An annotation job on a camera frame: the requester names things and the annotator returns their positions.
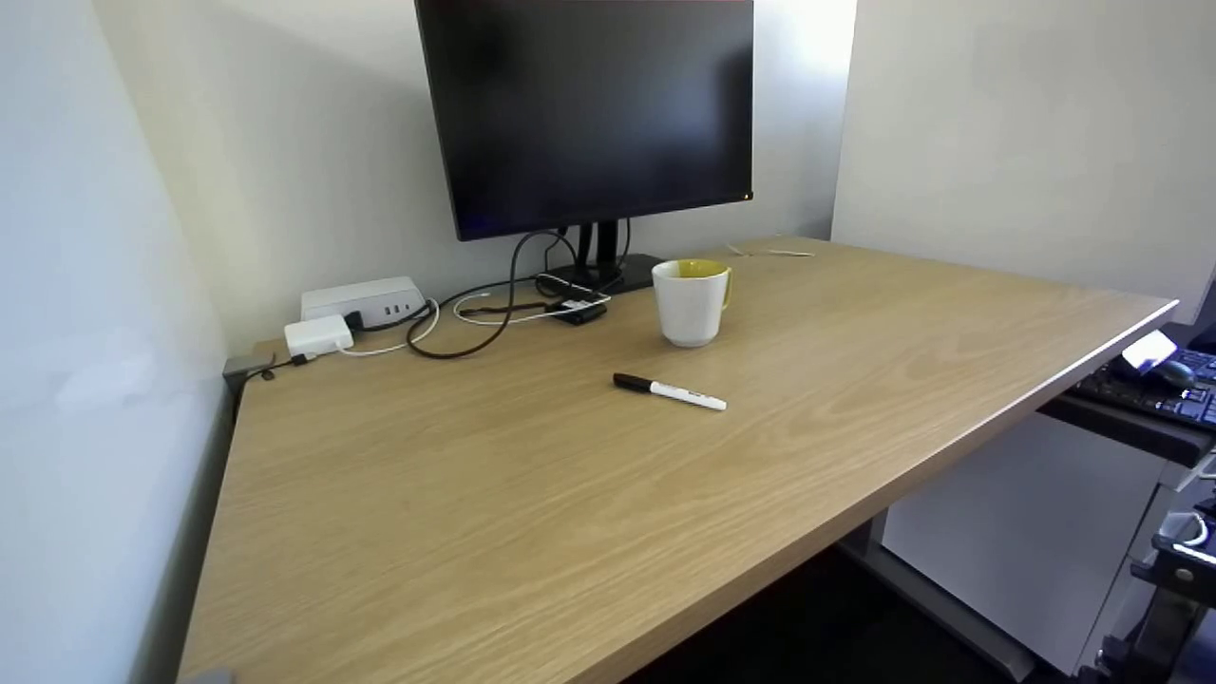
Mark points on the white power adapter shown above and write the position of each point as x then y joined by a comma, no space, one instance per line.
317,337

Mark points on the small black hub box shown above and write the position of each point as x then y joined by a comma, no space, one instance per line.
580,313

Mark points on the white partition panel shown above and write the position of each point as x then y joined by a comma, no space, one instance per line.
90,382

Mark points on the yellow and white mug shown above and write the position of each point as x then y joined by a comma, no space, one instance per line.
688,309

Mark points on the black computer monitor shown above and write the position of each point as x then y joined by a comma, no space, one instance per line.
582,114

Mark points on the black monitor stand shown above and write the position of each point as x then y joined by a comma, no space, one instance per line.
606,273

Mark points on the black shelf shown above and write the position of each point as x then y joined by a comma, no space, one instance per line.
1126,426

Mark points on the white power strip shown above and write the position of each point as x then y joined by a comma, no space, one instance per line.
363,299

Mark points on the small white box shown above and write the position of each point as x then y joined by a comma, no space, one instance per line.
1150,352

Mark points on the white marker with black cap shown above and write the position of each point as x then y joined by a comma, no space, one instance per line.
678,397

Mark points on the dark computer mouse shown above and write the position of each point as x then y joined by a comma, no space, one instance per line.
1174,373

